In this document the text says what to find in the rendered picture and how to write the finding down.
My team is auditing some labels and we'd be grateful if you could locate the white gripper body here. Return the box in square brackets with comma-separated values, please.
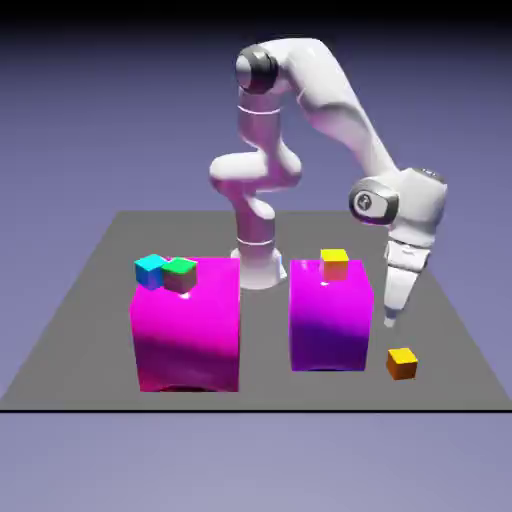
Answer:
[383, 264, 422, 320]

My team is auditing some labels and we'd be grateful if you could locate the small orange cube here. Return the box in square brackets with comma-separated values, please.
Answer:
[385, 347, 419, 381]

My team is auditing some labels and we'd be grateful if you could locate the small yellow cube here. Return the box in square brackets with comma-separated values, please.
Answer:
[320, 248, 350, 283]

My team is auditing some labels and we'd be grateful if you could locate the small green cube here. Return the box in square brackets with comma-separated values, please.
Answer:
[161, 257, 199, 294]

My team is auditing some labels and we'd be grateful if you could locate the small cyan cube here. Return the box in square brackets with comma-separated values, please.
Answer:
[134, 253, 169, 291]

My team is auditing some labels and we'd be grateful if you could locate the large purple box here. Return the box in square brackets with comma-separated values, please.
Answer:
[288, 258, 376, 373]

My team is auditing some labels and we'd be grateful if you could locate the large magenta box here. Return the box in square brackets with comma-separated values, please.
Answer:
[129, 256, 241, 393]

